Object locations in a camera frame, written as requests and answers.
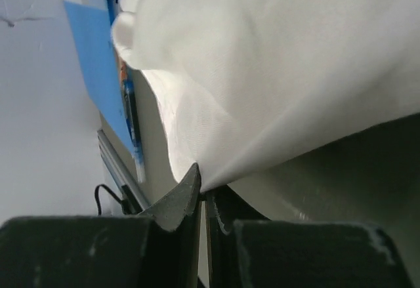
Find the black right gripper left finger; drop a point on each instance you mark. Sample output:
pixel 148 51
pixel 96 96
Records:
pixel 156 248

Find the white and green t shirt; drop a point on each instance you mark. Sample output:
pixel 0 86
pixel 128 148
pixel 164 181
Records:
pixel 242 85

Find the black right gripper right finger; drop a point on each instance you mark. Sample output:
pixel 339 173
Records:
pixel 245 249

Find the aluminium mounting rail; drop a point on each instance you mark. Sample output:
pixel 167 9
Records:
pixel 123 188

